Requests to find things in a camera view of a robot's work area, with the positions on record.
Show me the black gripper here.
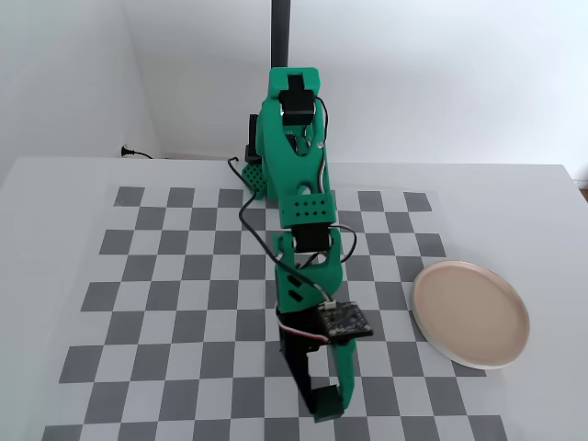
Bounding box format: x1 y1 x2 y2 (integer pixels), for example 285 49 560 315
276 307 359 414

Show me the green dice cube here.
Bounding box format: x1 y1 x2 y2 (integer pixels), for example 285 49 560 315
312 386 345 424

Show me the beige round plate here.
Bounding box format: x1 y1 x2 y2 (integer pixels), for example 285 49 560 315
412 260 532 371

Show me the grey white checkerboard mat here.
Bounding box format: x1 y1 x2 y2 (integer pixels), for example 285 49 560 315
43 186 509 441

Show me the black vertical pole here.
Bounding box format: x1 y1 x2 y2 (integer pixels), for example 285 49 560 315
270 0 294 70

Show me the white red servo cable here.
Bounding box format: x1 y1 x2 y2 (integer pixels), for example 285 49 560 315
274 315 334 345

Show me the black wrist camera board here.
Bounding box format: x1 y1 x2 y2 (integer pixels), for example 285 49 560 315
316 300 375 345

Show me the black camera cable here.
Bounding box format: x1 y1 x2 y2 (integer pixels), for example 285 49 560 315
228 157 336 309

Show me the black wall power cable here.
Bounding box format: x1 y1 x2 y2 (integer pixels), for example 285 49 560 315
119 144 155 161

